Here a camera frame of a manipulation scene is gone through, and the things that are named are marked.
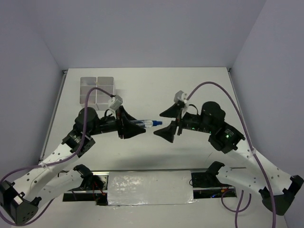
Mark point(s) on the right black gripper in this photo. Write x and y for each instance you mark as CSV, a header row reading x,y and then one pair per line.
x,y
167,132

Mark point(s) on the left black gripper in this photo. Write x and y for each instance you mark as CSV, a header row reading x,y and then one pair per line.
x,y
125,128

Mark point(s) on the clear glue bottle blue cap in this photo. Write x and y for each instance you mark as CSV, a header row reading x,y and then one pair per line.
x,y
147,123

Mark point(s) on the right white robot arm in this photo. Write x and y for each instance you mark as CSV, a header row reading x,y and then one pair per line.
x,y
276,188

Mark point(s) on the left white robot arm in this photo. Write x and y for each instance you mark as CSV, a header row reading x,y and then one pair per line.
x,y
22,198

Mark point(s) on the right white divided container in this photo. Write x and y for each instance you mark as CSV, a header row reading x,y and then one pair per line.
x,y
106,83

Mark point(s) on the white divided container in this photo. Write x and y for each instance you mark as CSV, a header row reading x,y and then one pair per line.
x,y
106,83
86,84

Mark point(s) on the left white divided container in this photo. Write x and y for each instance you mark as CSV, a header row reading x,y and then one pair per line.
x,y
86,84

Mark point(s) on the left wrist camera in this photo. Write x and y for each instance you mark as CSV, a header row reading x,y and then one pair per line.
x,y
114,103

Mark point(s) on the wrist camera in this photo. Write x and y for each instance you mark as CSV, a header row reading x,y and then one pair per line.
x,y
180,100
114,103

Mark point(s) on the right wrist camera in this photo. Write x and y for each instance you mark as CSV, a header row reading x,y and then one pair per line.
x,y
180,100

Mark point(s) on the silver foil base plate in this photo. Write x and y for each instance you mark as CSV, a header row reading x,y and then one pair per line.
x,y
149,188

